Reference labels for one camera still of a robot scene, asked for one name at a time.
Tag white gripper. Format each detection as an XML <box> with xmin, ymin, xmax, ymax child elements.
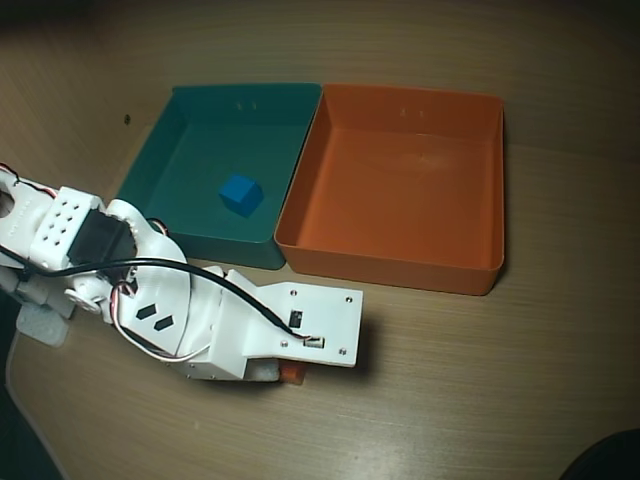
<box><xmin>115</xmin><ymin>264</ymin><xmax>282</xmax><ymax>385</ymax></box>

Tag orange cube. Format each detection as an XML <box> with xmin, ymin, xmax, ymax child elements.
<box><xmin>279</xmin><ymin>365</ymin><xmax>308</xmax><ymax>387</ymax></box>

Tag white arm base clamp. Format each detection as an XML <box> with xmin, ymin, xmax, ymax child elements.
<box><xmin>14</xmin><ymin>298</ymin><xmax>70</xmax><ymax>349</ymax></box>

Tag blue cube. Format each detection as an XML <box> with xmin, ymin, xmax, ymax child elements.
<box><xmin>217</xmin><ymin>173</ymin><xmax>264</xmax><ymax>219</ymax></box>

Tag teal plastic box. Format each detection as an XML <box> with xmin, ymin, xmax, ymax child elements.
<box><xmin>113</xmin><ymin>82</ymin><xmax>322</xmax><ymax>272</ymax></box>

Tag orange plastic plate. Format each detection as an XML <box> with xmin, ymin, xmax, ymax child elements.
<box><xmin>273</xmin><ymin>82</ymin><xmax>505</xmax><ymax>297</ymax></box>

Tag black round object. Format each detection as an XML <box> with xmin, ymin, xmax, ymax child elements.
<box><xmin>563</xmin><ymin>428</ymin><xmax>640</xmax><ymax>480</ymax></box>

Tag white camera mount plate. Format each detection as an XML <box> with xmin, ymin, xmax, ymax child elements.
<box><xmin>219</xmin><ymin>282</ymin><xmax>365</xmax><ymax>370</ymax></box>

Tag white red servo wires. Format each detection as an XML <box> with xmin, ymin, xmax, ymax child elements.
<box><xmin>107</xmin><ymin>272</ymin><xmax>201</xmax><ymax>362</ymax></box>

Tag black camera cable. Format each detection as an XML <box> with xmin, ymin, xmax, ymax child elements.
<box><xmin>19</xmin><ymin>255</ymin><xmax>309</xmax><ymax>344</ymax></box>

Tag red black motor wire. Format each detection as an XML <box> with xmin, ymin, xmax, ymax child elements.
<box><xmin>0</xmin><ymin>163</ymin><xmax>62</xmax><ymax>197</ymax></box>

